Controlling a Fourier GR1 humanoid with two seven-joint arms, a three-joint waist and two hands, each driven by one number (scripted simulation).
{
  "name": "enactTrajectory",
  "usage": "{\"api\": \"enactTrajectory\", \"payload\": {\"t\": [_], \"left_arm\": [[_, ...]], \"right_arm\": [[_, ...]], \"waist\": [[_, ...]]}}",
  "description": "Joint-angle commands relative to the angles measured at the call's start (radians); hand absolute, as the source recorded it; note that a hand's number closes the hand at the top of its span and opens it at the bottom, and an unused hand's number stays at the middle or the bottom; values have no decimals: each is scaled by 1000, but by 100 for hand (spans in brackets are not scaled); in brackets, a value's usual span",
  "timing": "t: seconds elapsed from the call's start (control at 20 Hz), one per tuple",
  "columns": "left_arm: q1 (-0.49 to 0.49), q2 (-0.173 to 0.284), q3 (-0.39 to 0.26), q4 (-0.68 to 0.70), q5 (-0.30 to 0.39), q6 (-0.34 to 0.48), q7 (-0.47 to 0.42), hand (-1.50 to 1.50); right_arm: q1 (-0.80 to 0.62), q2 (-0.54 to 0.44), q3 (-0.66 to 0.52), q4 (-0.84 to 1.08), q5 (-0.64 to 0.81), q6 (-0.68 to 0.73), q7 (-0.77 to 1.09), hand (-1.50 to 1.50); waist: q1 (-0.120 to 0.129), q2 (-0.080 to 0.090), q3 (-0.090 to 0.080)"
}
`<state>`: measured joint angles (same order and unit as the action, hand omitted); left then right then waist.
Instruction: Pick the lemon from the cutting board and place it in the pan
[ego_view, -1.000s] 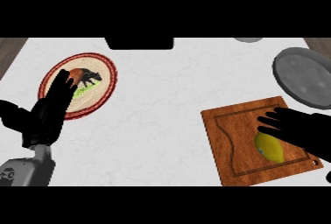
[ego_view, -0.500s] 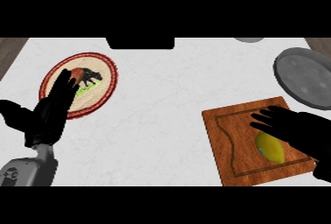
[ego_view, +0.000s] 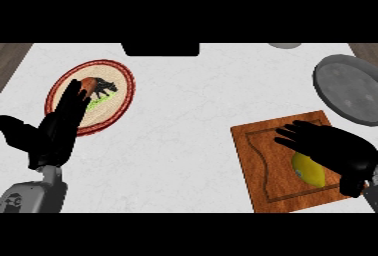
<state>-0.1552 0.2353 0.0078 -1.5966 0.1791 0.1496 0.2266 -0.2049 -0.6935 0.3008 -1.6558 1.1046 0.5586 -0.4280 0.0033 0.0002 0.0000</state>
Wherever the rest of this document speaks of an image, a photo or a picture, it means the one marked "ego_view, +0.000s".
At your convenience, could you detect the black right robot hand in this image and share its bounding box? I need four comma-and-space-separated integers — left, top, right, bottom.
273, 120, 378, 199

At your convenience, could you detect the black appliance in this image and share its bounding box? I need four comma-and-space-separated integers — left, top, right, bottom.
120, 42, 201, 57

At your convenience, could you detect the yellow lemon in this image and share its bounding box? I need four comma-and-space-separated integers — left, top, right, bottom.
290, 151, 328, 189

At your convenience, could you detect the grey round pan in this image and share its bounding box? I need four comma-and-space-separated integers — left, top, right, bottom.
312, 54, 378, 127

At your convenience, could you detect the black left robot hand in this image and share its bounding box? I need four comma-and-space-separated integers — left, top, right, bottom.
0, 78, 93, 171

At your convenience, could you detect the brown wooden cutting board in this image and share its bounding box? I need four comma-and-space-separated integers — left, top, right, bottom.
229, 109, 369, 214

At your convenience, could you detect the grey round object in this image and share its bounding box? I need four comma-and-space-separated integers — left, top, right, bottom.
267, 42, 303, 50

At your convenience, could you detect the round red-rimmed bear placemat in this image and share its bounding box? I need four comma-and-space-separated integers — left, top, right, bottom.
43, 59, 137, 137

